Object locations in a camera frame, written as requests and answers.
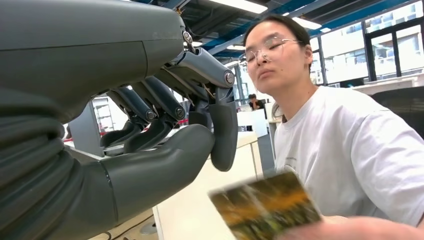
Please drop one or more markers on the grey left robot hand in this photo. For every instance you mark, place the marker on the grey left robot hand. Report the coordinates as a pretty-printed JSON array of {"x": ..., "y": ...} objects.
[{"x": 82, "y": 49}]

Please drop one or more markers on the yellow picture ID card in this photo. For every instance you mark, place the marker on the yellow picture ID card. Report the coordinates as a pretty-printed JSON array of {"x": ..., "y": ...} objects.
[{"x": 265, "y": 205}]

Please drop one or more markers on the person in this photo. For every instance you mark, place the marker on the person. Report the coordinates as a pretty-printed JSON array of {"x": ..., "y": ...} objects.
[
  {"x": 348, "y": 149},
  {"x": 255, "y": 102}
]

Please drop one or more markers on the grey column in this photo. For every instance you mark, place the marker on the grey column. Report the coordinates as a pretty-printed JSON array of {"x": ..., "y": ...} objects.
[{"x": 82, "y": 132}]

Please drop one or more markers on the black office chair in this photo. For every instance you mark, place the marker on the black office chair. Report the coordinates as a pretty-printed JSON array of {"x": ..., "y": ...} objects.
[{"x": 400, "y": 109}]

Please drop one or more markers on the white office desk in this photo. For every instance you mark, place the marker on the white office desk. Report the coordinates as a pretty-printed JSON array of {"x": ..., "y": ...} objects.
[{"x": 387, "y": 86}]

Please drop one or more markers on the white partition panel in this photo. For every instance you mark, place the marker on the white partition panel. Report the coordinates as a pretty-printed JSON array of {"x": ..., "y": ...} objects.
[{"x": 255, "y": 122}]

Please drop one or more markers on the ceiling light panel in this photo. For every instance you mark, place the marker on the ceiling light panel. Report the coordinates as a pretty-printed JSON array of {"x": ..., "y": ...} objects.
[
  {"x": 236, "y": 47},
  {"x": 306, "y": 23}
]

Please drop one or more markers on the clear-rimmed eyeglasses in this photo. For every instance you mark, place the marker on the clear-rimmed eyeglasses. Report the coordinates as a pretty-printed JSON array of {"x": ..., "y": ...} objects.
[{"x": 265, "y": 54}]

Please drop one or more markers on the small grey round puck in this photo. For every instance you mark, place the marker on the small grey round puck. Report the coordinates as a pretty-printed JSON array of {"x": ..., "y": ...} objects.
[{"x": 148, "y": 229}]

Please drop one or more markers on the black-framed window wall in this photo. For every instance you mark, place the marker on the black-framed window wall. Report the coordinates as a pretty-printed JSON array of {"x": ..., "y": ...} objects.
[{"x": 344, "y": 53}]

